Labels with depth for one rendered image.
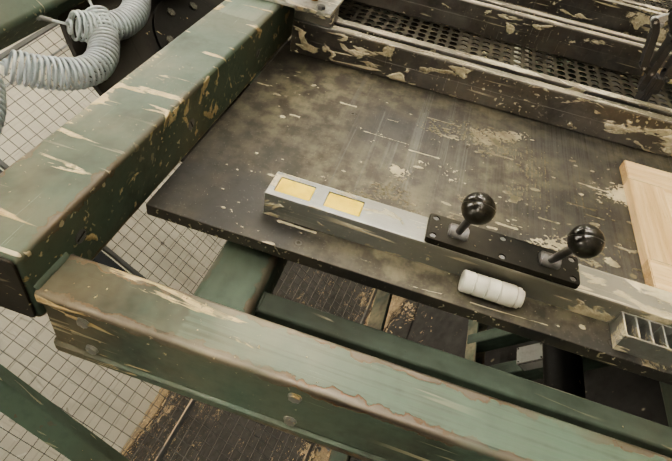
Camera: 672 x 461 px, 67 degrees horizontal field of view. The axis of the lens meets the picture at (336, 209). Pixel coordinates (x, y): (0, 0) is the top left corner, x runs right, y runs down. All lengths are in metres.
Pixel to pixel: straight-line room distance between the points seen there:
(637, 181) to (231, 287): 0.71
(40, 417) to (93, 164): 0.54
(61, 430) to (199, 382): 0.51
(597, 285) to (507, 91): 0.47
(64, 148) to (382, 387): 0.45
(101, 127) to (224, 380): 0.35
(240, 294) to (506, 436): 0.35
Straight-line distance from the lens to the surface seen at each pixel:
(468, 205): 0.58
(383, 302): 1.96
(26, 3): 1.24
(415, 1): 1.39
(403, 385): 0.53
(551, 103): 1.08
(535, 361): 2.19
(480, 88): 1.07
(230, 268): 0.70
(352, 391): 0.52
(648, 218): 0.95
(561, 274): 0.71
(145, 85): 0.78
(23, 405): 1.04
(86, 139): 0.69
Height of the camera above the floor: 1.81
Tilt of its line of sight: 20 degrees down
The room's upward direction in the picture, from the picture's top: 43 degrees counter-clockwise
